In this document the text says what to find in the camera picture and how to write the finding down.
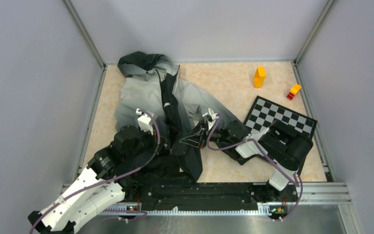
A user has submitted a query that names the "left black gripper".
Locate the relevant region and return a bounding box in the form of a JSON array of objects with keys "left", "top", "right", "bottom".
[{"left": 125, "top": 124, "right": 168, "bottom": 161}]

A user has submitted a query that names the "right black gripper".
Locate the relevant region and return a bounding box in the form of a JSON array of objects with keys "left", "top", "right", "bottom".
[{"left": 179, "top": 118, "right": 233, "bottom": 149}]

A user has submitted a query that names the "grey black gradient hooded jacket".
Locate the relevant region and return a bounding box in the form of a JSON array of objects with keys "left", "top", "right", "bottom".
[{"left": 115, "top": 51, "right": 241, "bottom": 183}]

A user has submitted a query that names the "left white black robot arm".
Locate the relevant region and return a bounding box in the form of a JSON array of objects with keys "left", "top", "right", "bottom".
[{"left": 28, "top": 124, "right": 164, "bottom": 234}]

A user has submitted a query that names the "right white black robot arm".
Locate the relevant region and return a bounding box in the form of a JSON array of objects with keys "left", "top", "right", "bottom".
[{"left": 179, "top": 119, "right": 313, "bottom": 201}]

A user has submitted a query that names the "black white checkerboard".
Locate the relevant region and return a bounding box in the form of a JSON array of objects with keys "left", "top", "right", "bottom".
[{"left": 244, "top": 96, "right": 318, "bottom": 139}]

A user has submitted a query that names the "red yellow toy block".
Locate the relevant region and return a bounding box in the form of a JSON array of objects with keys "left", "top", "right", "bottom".
[{"left": 286, "top": 84, "right": 302, "bottom": 100}]

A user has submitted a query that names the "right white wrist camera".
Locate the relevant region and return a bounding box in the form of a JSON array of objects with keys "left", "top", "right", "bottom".
[{"left": 202, "top": 108, "right": 219, "bottom": 131}]

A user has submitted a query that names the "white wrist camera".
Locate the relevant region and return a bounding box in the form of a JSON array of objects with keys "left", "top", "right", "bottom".
[
  {"left": 135, "top": 108, "right": 157, "bottom": 135},
  {"left": 202, "top": 108, "right": 219, "bottom": 131}
]

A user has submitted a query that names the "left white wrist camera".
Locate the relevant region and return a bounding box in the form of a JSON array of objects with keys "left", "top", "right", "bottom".
[{"left": 135, "top": 108, "right": 157, "bottom": 135}]

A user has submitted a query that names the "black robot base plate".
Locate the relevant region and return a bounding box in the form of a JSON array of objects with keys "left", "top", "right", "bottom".
[{"left": 123, "top": 182, "right": 298, "bottom": 212}]

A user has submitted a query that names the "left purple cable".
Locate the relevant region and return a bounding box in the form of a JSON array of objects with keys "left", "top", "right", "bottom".
[{"left": 29, "top": 109, "right": 161, "bottom": 234}]

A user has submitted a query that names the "aluminium frame rail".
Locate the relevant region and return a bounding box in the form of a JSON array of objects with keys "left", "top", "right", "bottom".
[{"left": 57, "top": 181, "right": 352, "bottom": 216}]

